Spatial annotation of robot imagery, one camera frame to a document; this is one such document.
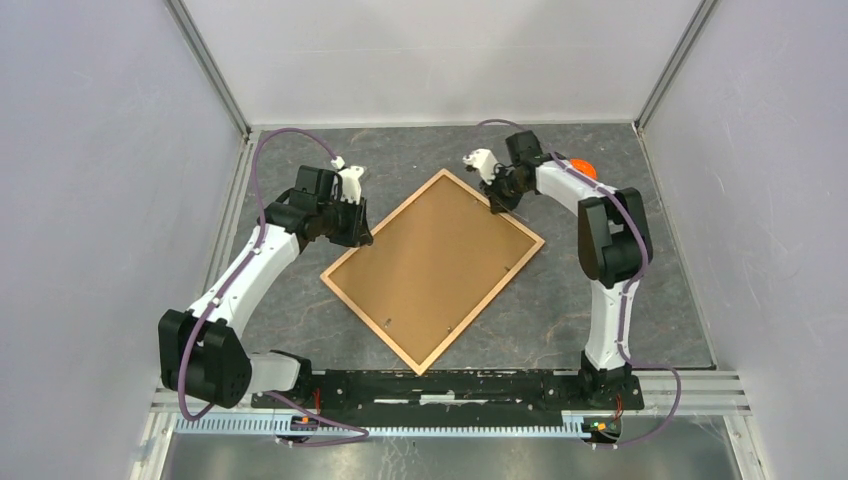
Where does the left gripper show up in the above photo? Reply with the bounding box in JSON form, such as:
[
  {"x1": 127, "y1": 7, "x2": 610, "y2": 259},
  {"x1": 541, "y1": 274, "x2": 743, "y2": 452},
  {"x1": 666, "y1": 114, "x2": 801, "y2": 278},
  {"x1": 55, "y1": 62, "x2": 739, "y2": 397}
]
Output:
[{"x1": 317, "y1": 193, "x2": 373, "y2": 248}]

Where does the wooden picture frame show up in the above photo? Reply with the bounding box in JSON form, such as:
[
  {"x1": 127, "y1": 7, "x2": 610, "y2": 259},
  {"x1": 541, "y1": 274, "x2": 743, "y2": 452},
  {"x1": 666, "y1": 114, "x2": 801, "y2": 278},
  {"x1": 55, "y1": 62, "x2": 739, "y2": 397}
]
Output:
[{"x1": 321, "y1": 169, "x2": 545, "y2": 375}]

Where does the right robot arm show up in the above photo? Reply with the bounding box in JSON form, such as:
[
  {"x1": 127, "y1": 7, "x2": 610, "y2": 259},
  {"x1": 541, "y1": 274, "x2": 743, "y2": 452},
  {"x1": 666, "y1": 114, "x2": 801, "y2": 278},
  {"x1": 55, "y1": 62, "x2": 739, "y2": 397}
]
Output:
[{"x1": 463, "y1": 130, "x2": 653, "y2": 408}]

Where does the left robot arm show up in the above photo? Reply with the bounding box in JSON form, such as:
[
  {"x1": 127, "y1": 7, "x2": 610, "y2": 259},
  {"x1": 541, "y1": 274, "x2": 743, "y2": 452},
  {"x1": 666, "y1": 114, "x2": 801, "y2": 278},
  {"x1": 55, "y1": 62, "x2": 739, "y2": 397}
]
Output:
[{"x1": 158, "y1": 160, "x2": 373, "y2": 408}]

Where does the orange curved plastic piece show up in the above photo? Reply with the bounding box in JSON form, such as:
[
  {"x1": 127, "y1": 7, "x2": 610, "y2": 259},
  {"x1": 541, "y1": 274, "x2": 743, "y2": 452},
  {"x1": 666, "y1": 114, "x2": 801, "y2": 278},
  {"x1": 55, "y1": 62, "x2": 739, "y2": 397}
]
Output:
[{"x1": 570, "y1": 158, "x2": 598, "y2": 180}]

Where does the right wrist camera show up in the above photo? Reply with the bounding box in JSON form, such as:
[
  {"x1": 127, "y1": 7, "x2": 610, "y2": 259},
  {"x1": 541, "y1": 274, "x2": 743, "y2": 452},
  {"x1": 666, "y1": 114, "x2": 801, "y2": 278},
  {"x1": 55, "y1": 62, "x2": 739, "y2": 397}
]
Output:
[{"x1": 462, "y1": 149, "x2": 499, "y2": 185}]

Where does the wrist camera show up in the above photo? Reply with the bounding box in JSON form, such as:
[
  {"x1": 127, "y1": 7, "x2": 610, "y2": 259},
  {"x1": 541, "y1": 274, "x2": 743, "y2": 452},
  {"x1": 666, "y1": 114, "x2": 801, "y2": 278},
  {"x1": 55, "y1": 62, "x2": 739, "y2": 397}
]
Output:
[
  {"x1": 330, "y1": 156, "x2": 367, "y2": 205},
  {"x1": 462, "y1": 149, "x2": 499, "y2": 185}
]

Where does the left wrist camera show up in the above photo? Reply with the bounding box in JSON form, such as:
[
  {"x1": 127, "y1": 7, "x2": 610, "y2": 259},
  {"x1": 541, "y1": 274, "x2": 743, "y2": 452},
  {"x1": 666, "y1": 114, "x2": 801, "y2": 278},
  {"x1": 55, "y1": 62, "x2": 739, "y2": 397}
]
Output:
[{"x1": 330, "y1": 156, "x2": 367, "y2": 205}]

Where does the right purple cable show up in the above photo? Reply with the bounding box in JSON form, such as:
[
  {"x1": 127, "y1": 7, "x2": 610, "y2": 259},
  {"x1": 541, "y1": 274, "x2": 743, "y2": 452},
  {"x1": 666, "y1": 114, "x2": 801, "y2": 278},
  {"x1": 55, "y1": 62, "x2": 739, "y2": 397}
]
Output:
[{"x1": 476, "y1": 119, "x2": 684, "y2": 452}]

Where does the purple cable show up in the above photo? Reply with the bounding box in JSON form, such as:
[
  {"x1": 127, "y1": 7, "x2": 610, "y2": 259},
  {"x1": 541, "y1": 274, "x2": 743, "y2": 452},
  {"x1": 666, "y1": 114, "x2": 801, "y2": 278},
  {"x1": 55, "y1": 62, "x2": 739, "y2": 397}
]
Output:
[
  {"x1": 476, "y1": 119, "x2": 684, "y2": 452},
  {"x1": 178, "y1": 127, "x2": 371, "y2": 449}
]

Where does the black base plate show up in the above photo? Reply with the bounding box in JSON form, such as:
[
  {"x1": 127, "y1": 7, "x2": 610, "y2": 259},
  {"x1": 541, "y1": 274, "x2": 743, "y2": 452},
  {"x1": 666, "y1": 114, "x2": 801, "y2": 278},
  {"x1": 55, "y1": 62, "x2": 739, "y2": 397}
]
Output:
[{"x1": 285, "y1": 369, "x2": 645, "y2": 428}]

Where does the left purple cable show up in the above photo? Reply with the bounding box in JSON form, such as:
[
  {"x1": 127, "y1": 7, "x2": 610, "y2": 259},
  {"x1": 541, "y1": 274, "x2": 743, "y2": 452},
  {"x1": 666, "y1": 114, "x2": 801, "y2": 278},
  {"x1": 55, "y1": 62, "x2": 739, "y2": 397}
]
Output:
[{"x1": 178, "y1": 127, "x2": 371, "y2": 449}]

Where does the aluminium rail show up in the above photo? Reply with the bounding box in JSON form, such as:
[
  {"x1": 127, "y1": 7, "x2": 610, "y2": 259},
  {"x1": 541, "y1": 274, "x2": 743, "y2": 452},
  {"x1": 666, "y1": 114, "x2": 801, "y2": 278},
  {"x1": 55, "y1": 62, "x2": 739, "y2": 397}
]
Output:
[{"x1": 150, "y1": 369, "x2": 751, "y2": 439}]

